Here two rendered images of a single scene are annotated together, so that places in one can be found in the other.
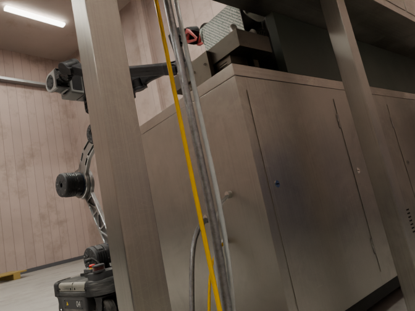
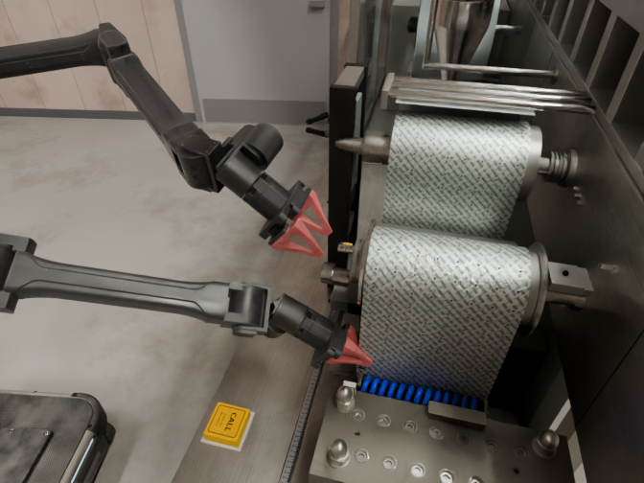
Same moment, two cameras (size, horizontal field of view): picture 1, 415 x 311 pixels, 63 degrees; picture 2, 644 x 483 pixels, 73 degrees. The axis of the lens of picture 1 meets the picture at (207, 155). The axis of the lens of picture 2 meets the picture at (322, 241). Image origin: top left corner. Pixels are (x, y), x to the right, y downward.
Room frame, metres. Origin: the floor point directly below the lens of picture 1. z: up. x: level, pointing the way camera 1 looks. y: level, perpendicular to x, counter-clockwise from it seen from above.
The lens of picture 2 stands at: (1.06, 0.25, 1.74)
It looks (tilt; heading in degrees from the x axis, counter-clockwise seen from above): 39 degrees down; 324
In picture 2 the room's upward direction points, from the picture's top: straight up
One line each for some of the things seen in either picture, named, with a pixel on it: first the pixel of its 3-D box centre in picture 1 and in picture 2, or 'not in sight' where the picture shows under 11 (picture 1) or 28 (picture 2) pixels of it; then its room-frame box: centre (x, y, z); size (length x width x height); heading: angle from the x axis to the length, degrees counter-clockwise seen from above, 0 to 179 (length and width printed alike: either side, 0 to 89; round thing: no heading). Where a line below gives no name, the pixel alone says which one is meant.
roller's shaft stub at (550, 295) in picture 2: not in sight; (556, 292); (1.23, -0.32, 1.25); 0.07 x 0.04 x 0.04; 40
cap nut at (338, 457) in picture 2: not in sight; (338, 450); (1.31, 0.04, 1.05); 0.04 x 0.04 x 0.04
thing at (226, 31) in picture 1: (226, 52); (425, 359); (1.33, -0.16, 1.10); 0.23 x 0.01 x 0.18; 40
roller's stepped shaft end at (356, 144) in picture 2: not in sight; (350, 144); (1.68, -0.27, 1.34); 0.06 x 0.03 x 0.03; 40
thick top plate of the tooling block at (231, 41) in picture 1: (217, 67); (438, 462); (1.22, -0.10, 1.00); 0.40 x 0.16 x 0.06; 40
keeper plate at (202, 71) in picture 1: (202, 71); not in sight; (1.14, -0.04, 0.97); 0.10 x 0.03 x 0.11; 40
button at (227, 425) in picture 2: not in sight; (227, 424); (1.53, 0.14, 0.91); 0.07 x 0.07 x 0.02; 40
